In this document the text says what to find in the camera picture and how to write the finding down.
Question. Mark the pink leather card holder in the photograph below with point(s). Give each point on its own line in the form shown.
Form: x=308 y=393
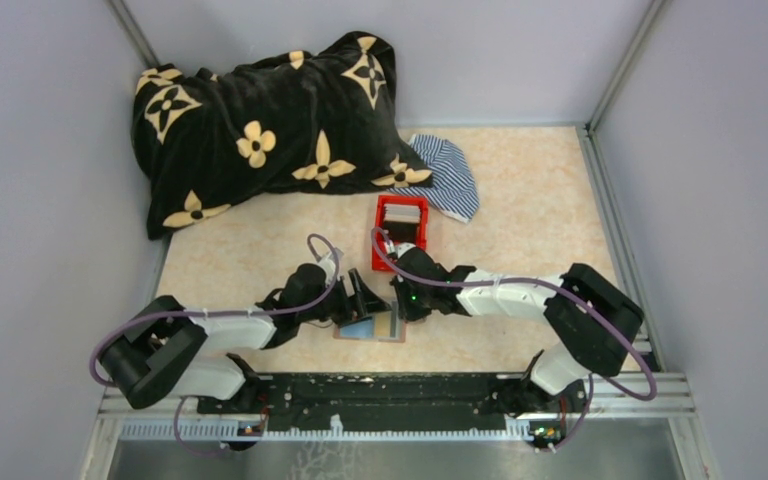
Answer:
x=392 y=307

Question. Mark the blue striped cloth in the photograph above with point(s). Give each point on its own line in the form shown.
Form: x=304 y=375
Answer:
x=454 y=191

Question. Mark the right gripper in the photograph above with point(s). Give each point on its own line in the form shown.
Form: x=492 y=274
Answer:
x=408 y=302

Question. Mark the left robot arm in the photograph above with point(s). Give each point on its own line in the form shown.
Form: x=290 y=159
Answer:
x=170 y=350

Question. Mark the black card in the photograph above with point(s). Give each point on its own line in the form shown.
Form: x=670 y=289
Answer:
x=401 y=232

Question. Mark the grey cards in bin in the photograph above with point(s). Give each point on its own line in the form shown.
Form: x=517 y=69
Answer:
x=402 y=213

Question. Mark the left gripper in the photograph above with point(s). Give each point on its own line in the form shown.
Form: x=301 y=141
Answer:
x=345 y=299

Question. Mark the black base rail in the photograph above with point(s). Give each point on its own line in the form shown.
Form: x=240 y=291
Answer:
x=394 y=403

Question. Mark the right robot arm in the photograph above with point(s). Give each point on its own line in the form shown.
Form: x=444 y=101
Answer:
x=595 y=322

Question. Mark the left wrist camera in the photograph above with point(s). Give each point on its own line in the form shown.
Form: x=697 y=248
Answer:
x=330 y=263

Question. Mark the black floral blanket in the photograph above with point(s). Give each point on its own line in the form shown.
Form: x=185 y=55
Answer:
x=299 y=122

